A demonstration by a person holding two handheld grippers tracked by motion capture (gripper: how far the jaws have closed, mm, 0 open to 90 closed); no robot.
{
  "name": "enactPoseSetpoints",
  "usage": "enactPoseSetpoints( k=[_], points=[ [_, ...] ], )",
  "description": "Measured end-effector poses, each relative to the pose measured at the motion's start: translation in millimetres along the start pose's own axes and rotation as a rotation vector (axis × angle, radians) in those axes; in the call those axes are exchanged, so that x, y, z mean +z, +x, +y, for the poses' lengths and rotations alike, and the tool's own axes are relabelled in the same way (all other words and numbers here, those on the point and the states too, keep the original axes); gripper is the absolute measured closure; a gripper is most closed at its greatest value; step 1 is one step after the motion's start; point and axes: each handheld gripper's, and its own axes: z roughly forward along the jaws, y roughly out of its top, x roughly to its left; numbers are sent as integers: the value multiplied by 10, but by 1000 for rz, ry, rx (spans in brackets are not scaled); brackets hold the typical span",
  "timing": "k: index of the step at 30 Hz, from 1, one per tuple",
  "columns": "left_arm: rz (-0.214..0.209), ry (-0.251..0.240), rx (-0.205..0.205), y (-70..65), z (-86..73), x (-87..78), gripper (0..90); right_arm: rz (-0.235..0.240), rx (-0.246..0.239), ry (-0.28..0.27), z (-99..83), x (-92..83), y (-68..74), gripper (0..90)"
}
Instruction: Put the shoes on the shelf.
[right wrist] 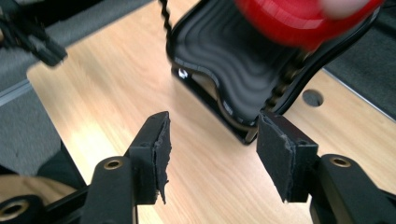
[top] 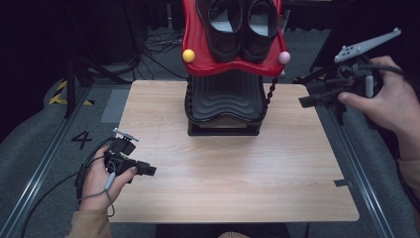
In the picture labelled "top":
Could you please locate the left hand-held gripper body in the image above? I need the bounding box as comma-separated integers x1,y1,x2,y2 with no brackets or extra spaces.
103,127,141,184

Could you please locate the person's right hand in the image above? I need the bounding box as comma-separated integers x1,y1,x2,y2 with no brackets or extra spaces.
337,55,420,162

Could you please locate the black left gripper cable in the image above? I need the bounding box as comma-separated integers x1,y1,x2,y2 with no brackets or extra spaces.
20,137,117,238

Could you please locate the black leather shoe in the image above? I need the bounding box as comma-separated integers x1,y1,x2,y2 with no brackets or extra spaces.
242,0,280,64
196,0,246,63

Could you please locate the dark tape piece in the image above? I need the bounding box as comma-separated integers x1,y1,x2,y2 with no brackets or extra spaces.
332,178,354,188

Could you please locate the metal floor rail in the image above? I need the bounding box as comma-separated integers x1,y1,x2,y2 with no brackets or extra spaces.
325,107,395,238
0,87,90,238

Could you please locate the red and black shoe rack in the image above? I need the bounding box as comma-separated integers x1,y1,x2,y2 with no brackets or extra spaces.
181,0,291,137

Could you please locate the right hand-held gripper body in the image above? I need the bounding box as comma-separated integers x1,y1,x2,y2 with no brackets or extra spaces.
325,28,402,109

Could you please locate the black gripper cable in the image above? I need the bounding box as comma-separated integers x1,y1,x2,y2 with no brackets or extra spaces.
340,62,420,212
20,137,117,238

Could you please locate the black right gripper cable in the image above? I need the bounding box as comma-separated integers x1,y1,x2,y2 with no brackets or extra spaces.
340,62,420,212

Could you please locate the tangle of floor cables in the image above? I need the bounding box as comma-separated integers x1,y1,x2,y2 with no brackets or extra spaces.
142,28,186,80

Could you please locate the grey cord with plug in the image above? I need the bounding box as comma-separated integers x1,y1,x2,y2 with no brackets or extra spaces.
78,170,116,218

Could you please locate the person's left hand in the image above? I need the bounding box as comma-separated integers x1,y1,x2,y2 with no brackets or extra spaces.
78,145,138,212

